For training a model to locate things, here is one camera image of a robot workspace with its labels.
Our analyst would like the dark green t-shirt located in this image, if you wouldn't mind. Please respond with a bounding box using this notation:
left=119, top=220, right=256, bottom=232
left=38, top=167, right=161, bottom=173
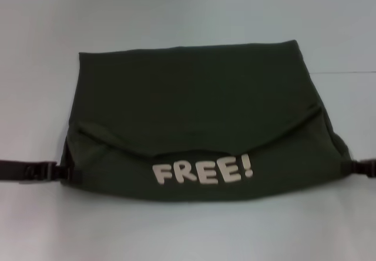
left=59, top=39, right=353, bottom=205

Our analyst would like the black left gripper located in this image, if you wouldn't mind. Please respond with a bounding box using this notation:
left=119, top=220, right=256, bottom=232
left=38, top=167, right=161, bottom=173
left=0, top=159, right=83, bottom=185

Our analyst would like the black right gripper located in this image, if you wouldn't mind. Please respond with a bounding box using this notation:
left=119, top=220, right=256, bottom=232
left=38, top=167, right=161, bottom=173
left=342, top=159, right=376, bottom=178

